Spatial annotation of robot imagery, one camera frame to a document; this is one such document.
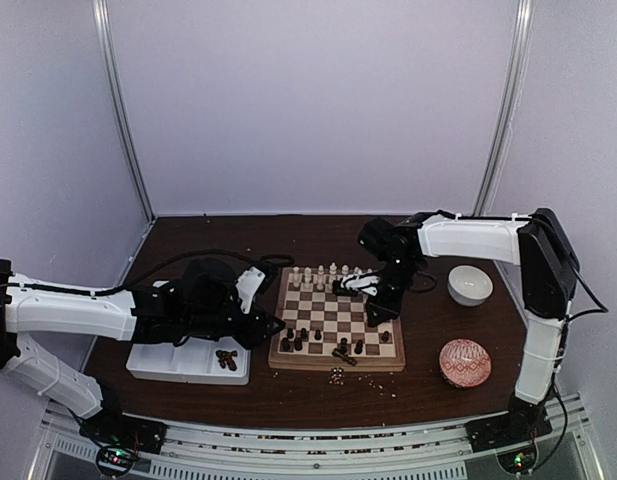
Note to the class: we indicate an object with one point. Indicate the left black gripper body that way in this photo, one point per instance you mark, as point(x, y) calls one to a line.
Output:
point(207, 323)

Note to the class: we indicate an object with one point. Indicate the left aluminium corner post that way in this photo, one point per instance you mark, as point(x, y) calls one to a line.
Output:
point(121, 119)

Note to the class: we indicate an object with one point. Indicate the dark chess pieces lower pile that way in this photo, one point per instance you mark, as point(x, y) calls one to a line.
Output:
point(227, 359)

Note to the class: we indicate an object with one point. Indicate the wooden chess board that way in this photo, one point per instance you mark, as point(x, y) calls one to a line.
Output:
point(337, 318)

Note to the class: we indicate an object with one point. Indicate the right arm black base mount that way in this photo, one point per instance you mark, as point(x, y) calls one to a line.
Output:
point(503, 430)

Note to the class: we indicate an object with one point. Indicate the red patterned bowl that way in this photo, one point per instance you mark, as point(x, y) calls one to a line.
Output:
point(464, 363)

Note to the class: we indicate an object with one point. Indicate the aluminium front rail frame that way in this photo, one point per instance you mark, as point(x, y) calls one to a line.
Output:
point(434, 450)

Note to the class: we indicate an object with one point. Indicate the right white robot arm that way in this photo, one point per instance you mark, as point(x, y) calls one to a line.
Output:
point(536, 244)

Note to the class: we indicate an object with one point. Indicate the white plastic divided tray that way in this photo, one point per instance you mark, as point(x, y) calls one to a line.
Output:
point(195, 362)

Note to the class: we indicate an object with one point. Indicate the right aluminium corner post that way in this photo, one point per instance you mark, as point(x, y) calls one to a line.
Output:
point(511, 96)

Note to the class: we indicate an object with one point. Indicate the white ceramic bowl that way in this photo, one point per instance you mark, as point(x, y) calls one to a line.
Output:
point(469, 286)

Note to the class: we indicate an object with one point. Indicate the aluminium corner post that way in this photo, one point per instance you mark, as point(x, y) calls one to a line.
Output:
point(121, 119)
point(511, 96)

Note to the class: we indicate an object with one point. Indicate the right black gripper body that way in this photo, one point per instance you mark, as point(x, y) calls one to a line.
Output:
point(394, 301)

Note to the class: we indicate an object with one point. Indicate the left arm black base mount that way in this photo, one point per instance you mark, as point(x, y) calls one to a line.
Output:
point(134, 434)

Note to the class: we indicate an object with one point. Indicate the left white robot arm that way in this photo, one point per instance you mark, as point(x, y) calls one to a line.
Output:
point(209, 301)

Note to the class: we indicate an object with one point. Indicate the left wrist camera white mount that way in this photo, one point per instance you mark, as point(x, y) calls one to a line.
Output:
point(247, 286)

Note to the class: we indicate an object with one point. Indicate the right wrist camera with cable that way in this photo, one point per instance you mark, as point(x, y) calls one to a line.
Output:
point(354, 284)

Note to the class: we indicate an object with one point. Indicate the white chess pieces group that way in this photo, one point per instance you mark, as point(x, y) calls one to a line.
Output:
point(320, 278)

